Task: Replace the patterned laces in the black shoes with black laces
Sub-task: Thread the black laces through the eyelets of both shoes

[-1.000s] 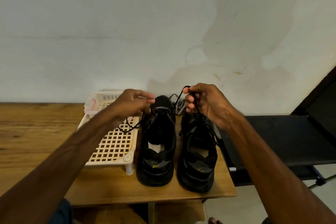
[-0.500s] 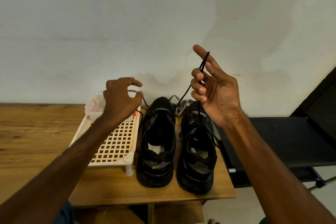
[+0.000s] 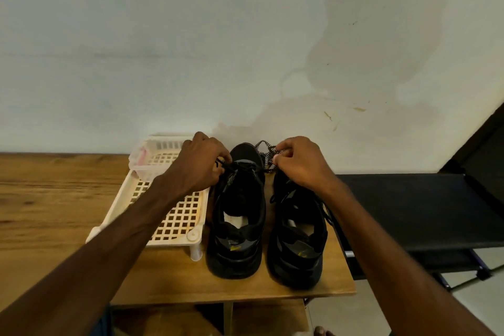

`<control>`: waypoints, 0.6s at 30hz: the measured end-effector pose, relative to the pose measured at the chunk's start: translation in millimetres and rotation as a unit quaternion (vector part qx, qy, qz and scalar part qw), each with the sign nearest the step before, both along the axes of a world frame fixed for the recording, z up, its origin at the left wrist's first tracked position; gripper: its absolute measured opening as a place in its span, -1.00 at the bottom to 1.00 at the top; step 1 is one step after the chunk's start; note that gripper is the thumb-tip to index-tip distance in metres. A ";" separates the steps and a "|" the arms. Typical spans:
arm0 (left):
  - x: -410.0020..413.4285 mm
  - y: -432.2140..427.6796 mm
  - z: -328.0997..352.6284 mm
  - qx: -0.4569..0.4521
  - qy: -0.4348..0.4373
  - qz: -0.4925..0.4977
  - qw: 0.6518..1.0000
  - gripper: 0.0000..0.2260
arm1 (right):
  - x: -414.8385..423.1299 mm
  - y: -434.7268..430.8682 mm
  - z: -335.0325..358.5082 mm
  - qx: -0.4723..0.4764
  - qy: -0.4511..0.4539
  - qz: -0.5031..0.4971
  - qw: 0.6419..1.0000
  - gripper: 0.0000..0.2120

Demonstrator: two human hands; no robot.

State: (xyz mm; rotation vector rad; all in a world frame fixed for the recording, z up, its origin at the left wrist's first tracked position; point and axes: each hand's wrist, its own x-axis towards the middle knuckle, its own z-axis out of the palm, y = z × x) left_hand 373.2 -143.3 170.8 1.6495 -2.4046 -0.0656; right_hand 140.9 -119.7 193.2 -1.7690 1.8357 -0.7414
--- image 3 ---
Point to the person's right forearm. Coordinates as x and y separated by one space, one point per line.
409 273

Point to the small white plastic basket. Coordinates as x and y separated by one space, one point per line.
146 162

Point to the black shoelaces bundle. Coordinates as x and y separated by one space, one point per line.
224 165

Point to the person's right hand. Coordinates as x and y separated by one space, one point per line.
303 162

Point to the person's left forearm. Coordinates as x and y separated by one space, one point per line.
79 269

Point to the black shoe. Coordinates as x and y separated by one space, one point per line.
298 249
236 237

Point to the dark door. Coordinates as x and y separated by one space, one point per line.
482 149

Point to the person's left hand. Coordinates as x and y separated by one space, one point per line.
197 165

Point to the person's blue shorts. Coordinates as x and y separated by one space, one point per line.
101 324

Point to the large white plastic tray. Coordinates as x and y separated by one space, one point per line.
181 218

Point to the black shoe rack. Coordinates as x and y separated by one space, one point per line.
425 210

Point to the black white patterned shoelace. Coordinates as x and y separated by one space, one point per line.
272 158
266 151

